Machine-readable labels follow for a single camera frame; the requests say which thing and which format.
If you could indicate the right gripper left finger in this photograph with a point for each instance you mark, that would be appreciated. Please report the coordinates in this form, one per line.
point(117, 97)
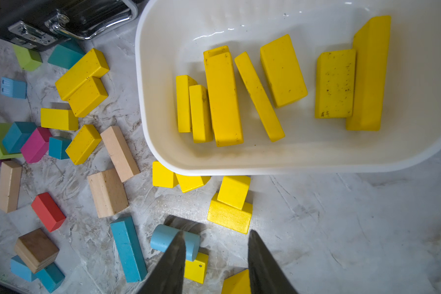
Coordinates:
point(168, 275)

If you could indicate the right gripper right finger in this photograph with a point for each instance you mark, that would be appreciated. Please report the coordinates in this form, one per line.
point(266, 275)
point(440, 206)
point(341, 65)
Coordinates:
point(265, 275)

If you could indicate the long yellow block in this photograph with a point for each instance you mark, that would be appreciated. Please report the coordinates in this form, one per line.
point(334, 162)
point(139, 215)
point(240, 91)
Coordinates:
point(371, 43)
point(183, 82)
point(259, 97)

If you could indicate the white plastic bin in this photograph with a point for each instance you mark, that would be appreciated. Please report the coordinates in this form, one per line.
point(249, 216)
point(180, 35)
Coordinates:
point(303, 54)

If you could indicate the yellow slanted block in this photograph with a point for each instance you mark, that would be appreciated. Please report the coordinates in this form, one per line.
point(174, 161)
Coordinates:
point(223, 97)

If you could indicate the yellow block cluster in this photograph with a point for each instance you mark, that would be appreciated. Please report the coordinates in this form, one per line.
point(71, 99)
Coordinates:
point(232, 218)

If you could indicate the yellow triangle block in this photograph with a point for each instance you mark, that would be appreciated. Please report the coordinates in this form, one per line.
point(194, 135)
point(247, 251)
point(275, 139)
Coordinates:
point(237, 284)

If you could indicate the light blue cylinder block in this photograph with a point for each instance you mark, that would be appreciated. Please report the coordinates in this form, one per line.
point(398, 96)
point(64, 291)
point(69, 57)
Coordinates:
point(163, 235)

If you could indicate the teal slanted block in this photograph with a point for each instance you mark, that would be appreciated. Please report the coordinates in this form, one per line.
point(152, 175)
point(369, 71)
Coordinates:
point(129, 249)

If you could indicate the small yellow cube upper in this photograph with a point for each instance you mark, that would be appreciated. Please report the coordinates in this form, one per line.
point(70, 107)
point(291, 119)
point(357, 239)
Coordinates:
point(233, 191)

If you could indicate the small yellow cube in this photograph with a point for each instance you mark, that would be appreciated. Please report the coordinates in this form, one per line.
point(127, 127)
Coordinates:
point(163, 177)
point(233, 191)
point(190, 183)

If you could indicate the small yellow cube right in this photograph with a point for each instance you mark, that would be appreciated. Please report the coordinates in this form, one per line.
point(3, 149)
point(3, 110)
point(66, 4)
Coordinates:
point(190, 183)

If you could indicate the natural wood block centre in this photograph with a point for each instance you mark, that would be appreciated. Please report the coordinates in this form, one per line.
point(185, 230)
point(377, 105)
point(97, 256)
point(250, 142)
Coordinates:
point(108, 193)

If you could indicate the small yellow cube left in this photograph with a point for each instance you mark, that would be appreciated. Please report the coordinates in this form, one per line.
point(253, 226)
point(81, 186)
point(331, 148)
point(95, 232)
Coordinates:
point(163, 177)

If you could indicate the natural wood block slanted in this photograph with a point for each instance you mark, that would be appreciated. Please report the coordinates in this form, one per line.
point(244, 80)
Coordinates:
point(120, 153)

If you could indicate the teal long block front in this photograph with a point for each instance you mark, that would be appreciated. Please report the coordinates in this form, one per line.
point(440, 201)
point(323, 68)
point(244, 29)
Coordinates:
point(51, 276)

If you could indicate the red block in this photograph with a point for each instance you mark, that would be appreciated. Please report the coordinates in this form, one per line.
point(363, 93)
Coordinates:
point(48, 212)

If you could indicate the natural wood block front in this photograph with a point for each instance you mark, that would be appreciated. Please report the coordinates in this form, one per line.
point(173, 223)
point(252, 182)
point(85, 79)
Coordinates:
point(36, 250)

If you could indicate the small teal cube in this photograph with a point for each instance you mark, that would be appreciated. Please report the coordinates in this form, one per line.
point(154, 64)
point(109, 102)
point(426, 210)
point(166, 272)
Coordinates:
point(58, 146)

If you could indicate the natural wood long block left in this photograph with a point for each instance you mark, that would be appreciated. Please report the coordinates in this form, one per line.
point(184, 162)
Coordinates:
point(10, 176)

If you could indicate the yellow block under large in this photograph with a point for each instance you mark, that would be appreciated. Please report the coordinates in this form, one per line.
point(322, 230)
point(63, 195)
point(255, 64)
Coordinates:
point(87, 97)

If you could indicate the teal block beside magenta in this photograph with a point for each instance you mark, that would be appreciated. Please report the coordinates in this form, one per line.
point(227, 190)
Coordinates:
point(17, 136)

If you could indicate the large yellow block top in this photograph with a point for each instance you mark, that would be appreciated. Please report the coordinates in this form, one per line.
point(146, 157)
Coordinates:
point(93, 64)

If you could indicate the teal block near case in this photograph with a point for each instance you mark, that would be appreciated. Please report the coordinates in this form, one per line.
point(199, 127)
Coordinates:
point(66, 54)

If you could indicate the light blue printed cube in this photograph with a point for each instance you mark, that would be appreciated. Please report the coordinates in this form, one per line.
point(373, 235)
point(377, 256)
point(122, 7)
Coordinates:
point(13, 88)

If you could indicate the black briefcase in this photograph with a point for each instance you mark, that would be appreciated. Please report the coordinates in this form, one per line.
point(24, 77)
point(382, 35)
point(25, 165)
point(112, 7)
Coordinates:
point(41, 24)

